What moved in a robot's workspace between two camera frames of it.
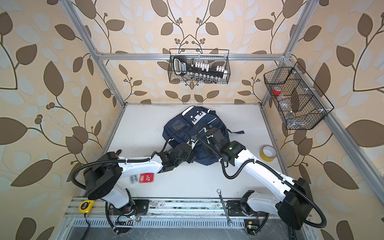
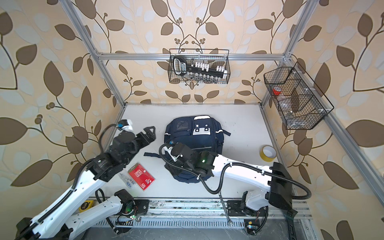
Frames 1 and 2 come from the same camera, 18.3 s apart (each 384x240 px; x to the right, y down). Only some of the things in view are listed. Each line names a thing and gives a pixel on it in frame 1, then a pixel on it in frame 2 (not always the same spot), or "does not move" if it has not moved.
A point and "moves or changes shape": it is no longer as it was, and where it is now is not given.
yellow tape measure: x=85 y=207 does not move
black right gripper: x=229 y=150 -> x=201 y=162
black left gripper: x=192 y=155 -> x=151 y=137
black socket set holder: x=199 y=71 does not move
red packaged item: x=146 y=177 moves or changes shape
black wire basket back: x=200 y=66 does not move
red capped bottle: x=277 y=90 does not move
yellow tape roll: x=268 y=153 does not move
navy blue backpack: x=186 y=127 moves or changes shape
